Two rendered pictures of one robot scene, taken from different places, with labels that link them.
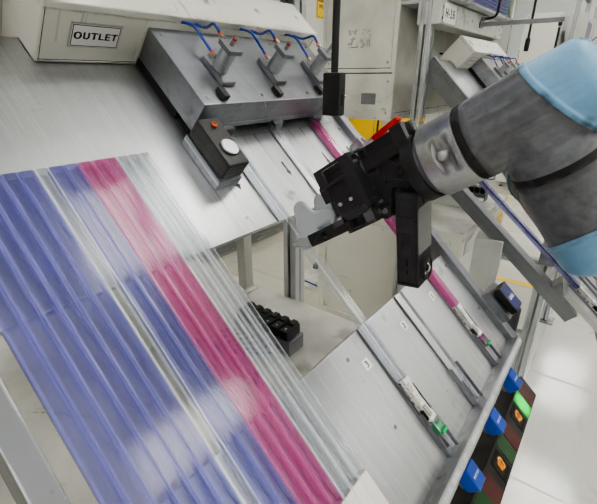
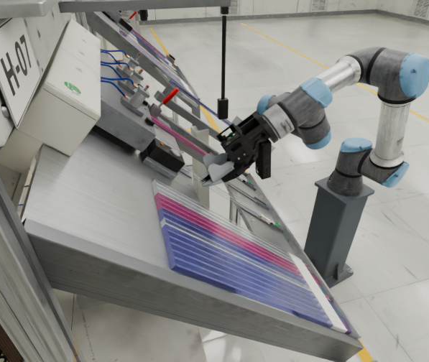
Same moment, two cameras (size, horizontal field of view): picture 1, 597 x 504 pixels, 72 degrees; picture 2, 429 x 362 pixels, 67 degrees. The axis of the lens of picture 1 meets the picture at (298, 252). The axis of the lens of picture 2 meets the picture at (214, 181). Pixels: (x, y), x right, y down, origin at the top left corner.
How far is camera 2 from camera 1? 58 cm
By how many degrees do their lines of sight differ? 48
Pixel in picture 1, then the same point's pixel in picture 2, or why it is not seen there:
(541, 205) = (312, 133)
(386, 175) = (255, 138)
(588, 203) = (324, 128)
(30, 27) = (72, 135)
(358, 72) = not seen: hidden behind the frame
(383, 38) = not seen: outside the picture
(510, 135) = (308, 115)
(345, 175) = (243, 145)
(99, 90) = (98, 154)
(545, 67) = (316, 92)
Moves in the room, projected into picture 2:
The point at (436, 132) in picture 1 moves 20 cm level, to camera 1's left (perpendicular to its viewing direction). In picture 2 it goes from (282, 118) to (232, 156)
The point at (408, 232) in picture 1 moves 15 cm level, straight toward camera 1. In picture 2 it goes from (267, 158) to (317, 187)
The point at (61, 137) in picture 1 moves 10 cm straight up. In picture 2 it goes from (135, 197) to (125, 142)
